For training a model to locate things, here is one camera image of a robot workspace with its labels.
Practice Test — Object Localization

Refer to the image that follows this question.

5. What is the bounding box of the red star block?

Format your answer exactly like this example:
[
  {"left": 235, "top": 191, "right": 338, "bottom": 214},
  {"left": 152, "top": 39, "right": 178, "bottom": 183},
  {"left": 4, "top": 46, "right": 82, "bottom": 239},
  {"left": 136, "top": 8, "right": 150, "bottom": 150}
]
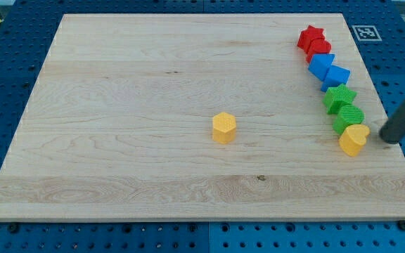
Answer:
[{"left": 297, "top": 25, "right": 325, "bottom": 53}]

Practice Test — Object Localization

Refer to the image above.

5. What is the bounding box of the blue triangle block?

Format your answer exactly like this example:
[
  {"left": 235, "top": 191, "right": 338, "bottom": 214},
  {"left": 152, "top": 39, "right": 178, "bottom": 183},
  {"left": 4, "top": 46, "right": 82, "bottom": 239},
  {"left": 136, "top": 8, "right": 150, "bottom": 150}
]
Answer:
[{"left": 308, "top": 53, "right": 335, "bottom": 81}]

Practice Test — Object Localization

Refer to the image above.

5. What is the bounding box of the yellow heart block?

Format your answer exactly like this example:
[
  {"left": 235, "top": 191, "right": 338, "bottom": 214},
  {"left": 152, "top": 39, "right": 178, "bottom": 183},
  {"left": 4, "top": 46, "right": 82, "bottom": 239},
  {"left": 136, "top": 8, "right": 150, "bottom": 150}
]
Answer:
[{"left": 338, "top": 124, "right": 371, "bottom": 157}]

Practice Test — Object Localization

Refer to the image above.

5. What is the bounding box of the green star block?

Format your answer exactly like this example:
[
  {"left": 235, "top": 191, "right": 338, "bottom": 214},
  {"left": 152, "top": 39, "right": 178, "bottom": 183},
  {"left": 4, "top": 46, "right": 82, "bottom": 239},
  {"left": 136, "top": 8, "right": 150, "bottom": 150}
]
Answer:
[{"left": 322, "top": 84, "right": 357, "bottom": 115}]

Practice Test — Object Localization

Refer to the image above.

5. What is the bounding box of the blue cube block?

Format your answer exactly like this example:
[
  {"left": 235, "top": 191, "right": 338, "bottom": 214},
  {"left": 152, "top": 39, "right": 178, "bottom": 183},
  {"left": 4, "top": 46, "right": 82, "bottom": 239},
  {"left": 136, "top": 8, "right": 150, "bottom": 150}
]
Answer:
[{"left": 321, "top": 65, "right": 351, "bottom": 92}]

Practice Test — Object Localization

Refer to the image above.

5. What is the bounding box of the green cylinder block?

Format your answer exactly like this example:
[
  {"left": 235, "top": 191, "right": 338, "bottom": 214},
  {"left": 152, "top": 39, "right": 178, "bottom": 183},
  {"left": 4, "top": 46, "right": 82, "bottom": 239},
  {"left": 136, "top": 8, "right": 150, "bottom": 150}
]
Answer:
[{"left": 333, "top": 105, "right": 364, "bottom": 135}]

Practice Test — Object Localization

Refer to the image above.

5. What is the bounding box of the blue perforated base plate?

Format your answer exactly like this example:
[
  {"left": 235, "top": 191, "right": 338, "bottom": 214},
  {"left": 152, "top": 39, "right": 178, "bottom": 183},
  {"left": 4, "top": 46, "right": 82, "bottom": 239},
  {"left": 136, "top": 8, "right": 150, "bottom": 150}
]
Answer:
[{"left": 0, "top": 0, "right": 405, "bottom": 252}]

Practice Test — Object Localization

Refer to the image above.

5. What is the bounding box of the white fiducial marker tag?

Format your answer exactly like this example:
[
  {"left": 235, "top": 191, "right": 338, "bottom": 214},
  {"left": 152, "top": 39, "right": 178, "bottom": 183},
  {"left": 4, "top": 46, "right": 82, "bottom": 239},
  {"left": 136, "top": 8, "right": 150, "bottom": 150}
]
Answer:
[{"left": 352, "top": 25, "right": 382, "bottom": 41}]

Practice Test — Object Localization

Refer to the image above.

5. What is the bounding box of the light wooden board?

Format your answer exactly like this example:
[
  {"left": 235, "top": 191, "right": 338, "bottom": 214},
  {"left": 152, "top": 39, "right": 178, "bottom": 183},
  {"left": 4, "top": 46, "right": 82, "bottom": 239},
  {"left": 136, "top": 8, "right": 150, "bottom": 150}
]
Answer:
[{"left": 0, "top": 13, "right": 405, "bottom": 223}]

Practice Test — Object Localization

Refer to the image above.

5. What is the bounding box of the red cylinder block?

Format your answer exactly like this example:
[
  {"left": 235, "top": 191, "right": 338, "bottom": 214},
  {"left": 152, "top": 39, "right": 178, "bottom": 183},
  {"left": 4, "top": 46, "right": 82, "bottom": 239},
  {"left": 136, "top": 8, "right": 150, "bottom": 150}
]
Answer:
[{"left": 306, "top": 39, "right": 332, "bottom": 63}]

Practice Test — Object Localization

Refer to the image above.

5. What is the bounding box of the yellow hexagon block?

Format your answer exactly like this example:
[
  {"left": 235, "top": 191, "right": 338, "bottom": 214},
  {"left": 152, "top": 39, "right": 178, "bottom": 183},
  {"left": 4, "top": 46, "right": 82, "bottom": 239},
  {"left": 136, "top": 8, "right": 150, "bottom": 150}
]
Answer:
[{"left": 212, "top": 112, "right": 236, "bottom": 144}]

